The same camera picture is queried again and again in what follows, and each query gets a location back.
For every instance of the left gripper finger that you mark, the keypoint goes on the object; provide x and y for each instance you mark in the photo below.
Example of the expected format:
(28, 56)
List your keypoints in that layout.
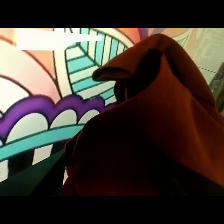
(36, 180)

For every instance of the red garment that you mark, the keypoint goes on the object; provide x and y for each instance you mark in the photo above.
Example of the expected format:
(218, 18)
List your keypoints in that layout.
(156, 133)

